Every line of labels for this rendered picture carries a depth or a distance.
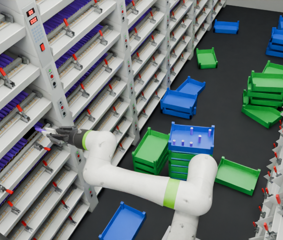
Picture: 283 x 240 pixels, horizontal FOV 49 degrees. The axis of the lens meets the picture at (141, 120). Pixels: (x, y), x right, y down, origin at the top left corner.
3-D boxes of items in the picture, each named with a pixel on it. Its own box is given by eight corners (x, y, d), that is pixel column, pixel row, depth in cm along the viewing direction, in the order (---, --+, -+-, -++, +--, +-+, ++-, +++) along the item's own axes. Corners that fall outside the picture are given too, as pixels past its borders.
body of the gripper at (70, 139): (82, 126, 143) (67, 124, 148) (71, 138, 138) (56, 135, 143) (88, 138, 148) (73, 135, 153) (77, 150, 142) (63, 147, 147)
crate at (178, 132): (213, 133, 225) (214, 125, 219) (212, 155, 211) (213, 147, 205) (171, 129, 230) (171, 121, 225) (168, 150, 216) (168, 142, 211)
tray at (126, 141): (133, 141, 271) (136, 132, 260) (95, 198, 234) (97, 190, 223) (112, 130, 274) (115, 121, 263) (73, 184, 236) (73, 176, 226)
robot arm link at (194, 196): (211, 198, 131) (216, 181, 123) (207, 225, 122) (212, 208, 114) (169, 187, 135) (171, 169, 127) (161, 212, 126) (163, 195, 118)
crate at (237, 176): (258, 175, 243) (260, 169, 238) (251, 195, 231) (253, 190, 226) (221, 162, 255) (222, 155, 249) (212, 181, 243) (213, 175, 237)
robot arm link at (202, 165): (198, 215, 172) (223, 152, 135) (193, 242, 160) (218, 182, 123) (175, 207, 174) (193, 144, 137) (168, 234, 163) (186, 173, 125)
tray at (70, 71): (119, 38, 201) (122, 20, 190) (63, 95, 164) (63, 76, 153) (92, 25, 204) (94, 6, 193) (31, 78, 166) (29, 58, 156)
